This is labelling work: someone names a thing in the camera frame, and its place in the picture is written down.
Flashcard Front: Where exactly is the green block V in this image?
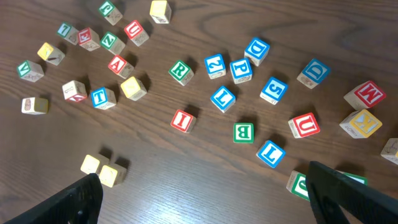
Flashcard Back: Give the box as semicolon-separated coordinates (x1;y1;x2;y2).
17;60;45;82

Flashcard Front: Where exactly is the blue block d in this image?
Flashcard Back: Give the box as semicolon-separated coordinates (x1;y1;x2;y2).
297;58;331;89
244;37;270;67

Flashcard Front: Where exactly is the blue block 1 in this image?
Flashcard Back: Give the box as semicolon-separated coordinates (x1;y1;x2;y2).
210;86;236;113

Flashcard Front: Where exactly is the blue block D upper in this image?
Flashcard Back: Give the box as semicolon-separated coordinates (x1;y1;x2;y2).
244;37;270;67

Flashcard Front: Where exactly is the green block J top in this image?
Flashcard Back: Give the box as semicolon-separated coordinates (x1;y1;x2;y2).
98;0;123;26

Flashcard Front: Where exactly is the green block 4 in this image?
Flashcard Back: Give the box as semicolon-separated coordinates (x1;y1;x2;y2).
340;171;368;185

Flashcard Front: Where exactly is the blue block L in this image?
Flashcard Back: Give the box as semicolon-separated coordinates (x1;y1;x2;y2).
256;140;285;169

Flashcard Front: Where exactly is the yellow block A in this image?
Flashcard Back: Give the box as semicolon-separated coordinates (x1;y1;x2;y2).
37;42;65;66

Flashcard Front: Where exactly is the red block E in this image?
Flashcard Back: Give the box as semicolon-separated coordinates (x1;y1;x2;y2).
78;27;101;52

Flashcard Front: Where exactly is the red block M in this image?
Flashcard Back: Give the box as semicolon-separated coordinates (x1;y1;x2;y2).
343;80;386;111

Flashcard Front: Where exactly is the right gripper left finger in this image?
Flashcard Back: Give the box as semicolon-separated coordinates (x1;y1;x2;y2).
8;173;103;224

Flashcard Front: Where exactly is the green block B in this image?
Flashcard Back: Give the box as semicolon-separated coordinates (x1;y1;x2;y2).
233;123;254;144

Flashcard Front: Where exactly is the green block j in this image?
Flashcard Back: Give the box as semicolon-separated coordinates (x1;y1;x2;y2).
286;170;310;201
98;0;123;26

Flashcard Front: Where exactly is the blue block T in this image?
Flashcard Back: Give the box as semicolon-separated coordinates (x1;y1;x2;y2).
90;87;117;110

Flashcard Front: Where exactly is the blue block 2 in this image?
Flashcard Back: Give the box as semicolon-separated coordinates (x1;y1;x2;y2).
204;54;226;79

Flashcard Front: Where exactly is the wooden block red side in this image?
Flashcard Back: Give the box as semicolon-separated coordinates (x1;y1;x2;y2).
62;80;88;102

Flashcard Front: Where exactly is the red block U left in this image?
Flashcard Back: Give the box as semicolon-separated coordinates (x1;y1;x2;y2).
124;20;149;47

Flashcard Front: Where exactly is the yellow block O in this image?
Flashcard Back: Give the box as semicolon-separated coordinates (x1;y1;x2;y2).
99;164;127;188

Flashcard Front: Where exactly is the green block J lower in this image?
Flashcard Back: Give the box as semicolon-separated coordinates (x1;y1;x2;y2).
286;170;310;201

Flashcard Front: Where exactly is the red block U right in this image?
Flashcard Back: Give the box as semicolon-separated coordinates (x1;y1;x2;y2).
288;113;320;138

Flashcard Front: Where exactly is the yellow block K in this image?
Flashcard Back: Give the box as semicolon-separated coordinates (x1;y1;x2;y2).
340;109;382;139

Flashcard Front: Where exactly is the green block R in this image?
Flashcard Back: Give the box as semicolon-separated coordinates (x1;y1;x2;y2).
169;60;194;86

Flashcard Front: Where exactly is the yellow block S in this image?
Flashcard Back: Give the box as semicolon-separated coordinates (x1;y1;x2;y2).
149;0;172;24

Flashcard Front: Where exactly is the green block 7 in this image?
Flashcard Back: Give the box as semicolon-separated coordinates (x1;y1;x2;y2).
57;22;78;45

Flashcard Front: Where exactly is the plain wooden block right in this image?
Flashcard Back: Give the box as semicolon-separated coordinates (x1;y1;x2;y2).
381;138;398;164

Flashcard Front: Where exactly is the blue block D right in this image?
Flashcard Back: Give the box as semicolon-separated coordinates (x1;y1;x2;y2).
297;58;331;89

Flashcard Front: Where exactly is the wooden picture block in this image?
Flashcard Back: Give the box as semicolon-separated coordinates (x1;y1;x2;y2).
21;97;49;115

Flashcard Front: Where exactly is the red block I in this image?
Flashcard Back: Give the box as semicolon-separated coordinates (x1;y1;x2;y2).
170;110;197;133

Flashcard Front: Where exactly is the yellow block C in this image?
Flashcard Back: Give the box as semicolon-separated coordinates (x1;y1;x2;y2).
80;154;109;175

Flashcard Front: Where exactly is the green block Z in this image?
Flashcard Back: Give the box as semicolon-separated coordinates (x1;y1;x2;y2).
100;32;126;55

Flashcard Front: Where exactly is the red block u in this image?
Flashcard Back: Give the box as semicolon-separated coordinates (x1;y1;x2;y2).
288;113;320;138
124;20;149;47

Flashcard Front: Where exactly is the red block A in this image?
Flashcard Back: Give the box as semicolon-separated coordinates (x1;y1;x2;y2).
108;55;134;79

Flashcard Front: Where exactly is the blue block 5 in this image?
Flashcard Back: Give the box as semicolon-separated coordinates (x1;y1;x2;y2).
260;77;288;105

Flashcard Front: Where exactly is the blue block P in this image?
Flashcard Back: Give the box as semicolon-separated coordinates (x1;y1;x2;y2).
229;58;253;84

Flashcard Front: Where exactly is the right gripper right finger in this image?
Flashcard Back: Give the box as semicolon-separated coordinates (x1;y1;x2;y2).
305;161;397;224

